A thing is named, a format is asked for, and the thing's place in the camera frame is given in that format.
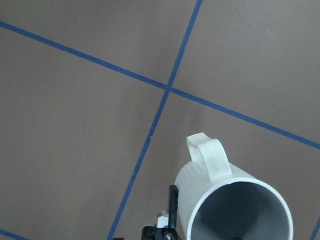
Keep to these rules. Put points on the white ribbed cup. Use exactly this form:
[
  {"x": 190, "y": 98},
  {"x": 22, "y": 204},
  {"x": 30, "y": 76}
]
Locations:
[{"x": 219, "y": 201}]

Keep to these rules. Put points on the brown table mat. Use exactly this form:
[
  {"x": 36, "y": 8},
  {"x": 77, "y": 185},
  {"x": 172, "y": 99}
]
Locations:
[{"x": 97, "y": 98}]

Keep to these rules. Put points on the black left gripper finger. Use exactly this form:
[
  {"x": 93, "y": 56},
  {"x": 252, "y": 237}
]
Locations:
[{"x": 166, "y": 223}]

